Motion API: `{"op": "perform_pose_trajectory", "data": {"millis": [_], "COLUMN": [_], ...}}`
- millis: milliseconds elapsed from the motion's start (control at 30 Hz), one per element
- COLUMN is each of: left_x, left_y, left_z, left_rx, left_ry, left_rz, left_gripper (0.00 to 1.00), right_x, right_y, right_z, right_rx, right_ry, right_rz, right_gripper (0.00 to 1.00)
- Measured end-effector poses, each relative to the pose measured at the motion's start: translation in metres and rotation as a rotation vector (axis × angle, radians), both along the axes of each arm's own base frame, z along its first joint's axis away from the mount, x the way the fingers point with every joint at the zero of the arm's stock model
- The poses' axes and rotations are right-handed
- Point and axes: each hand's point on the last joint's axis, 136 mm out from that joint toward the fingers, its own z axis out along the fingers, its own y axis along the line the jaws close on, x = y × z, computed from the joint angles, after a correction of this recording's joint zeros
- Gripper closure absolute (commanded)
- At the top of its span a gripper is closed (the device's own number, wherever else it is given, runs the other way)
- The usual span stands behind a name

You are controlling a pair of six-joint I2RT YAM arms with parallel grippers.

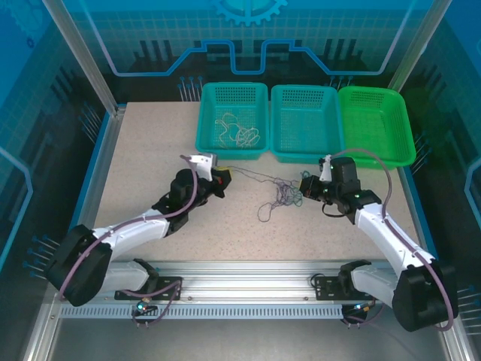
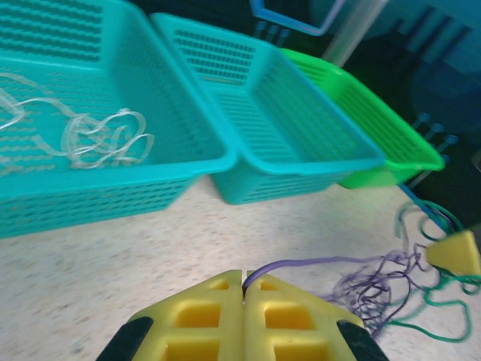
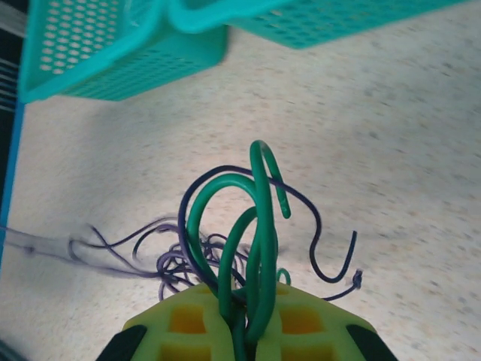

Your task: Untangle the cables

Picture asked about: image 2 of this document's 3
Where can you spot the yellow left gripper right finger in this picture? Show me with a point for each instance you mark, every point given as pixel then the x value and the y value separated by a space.
pixel 293 331

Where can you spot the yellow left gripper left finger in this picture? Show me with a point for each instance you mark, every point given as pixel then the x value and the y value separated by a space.
pixel 195 331

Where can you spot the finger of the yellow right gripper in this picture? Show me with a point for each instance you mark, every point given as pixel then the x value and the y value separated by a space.
pixel 458 255

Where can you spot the green plastic basket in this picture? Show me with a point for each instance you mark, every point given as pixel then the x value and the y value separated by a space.
pixel 376 124

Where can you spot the teal plastic basket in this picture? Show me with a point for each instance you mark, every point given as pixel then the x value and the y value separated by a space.
pixel 293 124
pixel 158 113

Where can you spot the blue printed enclosure panel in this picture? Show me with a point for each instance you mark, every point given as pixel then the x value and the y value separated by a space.
pixel 432 56
pixel 285 15

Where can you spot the aluminium frame post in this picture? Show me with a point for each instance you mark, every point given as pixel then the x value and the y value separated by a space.
pixel 353 34

